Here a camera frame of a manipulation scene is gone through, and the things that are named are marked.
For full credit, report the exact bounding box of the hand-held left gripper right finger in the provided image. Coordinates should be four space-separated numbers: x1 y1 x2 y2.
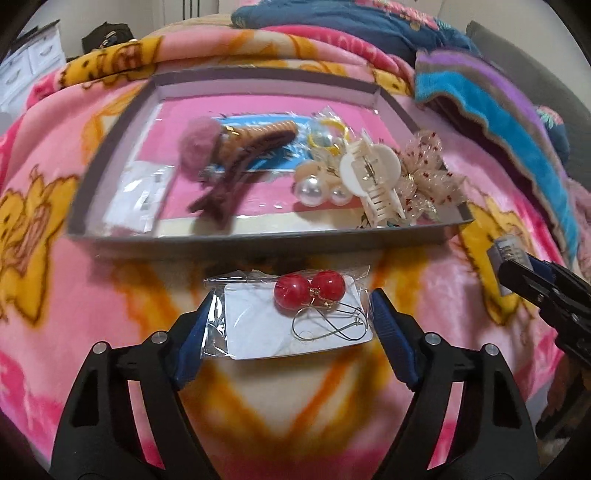
372 288 542 480

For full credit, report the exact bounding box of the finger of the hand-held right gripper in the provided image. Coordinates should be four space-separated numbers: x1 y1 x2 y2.
500 260 561 308
529 256 591 301

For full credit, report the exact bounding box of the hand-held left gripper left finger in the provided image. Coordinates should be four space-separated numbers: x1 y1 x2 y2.
51 295 218 480

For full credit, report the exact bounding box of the small silver earrings packet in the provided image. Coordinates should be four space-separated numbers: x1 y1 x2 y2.
489 235 528 296

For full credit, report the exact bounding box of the red ball earrings packet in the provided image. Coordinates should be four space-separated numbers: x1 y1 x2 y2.
202 265 374 361

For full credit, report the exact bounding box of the grey shallow cardboard box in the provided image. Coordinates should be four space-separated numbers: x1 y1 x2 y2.
65 65 476 254

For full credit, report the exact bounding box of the maroon long hair clip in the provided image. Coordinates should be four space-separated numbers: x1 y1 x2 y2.
187 127 297 220

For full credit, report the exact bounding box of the pink bear printed blanket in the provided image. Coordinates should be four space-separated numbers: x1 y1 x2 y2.
0 25 591 480

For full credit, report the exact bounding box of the sheer glitter bow hair clip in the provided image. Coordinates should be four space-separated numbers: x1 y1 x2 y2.
397 130 470 223

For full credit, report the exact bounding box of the striped fleece blanket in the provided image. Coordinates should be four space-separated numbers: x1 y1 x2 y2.
413 48 583 265

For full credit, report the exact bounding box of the pink book with blue label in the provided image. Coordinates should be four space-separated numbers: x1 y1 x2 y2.
104 90 462 235

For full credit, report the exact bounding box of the white claw hair clip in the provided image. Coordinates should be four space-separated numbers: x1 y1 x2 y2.
339 129 415 230

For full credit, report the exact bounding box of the pearl hair clip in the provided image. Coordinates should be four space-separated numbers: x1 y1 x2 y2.
293 159 352 209

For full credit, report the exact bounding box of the ice cream cone hair clip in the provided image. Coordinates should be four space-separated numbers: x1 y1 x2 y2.
178 119 299 180

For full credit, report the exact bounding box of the grey padded headboard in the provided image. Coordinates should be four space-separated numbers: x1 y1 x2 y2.
466 21 575 121

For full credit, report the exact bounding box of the yellow earrings clear packet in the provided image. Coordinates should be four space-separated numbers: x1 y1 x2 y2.
307 105 359 154

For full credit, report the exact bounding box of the dark bag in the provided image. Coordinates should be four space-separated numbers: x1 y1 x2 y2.
82 22 136 54

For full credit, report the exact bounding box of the blue floral quilt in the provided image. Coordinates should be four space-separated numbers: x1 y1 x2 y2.
231 0 574 158

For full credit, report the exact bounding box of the tan bed sheet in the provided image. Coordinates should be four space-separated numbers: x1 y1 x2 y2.
182 10 243 31

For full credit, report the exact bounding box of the white drawer dresser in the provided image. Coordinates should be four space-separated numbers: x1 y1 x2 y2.
0 21 68 117

